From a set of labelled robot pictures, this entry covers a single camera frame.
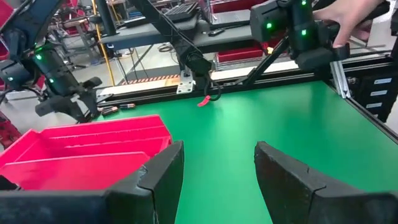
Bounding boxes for red plastic bin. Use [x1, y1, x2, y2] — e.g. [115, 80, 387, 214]
[0, 114, 174, 191]

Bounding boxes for person's hand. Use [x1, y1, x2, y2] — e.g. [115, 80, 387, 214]
[312, 0, 386, 49]

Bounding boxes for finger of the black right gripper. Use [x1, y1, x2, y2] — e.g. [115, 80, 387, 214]
[75, 92, 101, 124]

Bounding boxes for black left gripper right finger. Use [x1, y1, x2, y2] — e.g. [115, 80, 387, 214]
[254, 141, 398, 224]

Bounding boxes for yellow cable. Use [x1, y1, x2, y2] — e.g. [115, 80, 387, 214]
[91, 0, 116, 87]

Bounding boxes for red cable tag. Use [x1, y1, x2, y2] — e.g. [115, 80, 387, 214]
[197, 95, 213, 108]

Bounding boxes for black monitor pole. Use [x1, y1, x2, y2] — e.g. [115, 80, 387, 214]
[95, 0, 118, 37]

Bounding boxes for black remote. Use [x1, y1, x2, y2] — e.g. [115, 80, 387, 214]
[207, 27, 226, 37]

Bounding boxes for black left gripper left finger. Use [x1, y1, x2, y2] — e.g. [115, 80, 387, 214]
[104, 140, 185, 224]

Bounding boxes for grey standing desk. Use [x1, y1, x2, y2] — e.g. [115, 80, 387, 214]
[99, 14, 259, 54]

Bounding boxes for black keyboard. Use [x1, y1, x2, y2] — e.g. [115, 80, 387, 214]
[164, 1, 200, 23]

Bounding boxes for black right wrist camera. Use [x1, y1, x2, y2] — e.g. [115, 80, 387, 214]
[0, 58, 32, 91]

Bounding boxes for green table mat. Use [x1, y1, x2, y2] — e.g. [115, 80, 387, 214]
[93, 80, 398, 224]

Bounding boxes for black labelled electronics box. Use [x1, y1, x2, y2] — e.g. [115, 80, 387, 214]
[348, 67, 398, 124]

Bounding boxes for silver mounting bracket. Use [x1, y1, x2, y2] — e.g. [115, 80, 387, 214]
[176, 70, 195, 95]

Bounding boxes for red shelf bin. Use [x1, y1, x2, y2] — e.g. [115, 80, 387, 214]
[216, 45, 265, 63]
[211, 0, 269, 14]

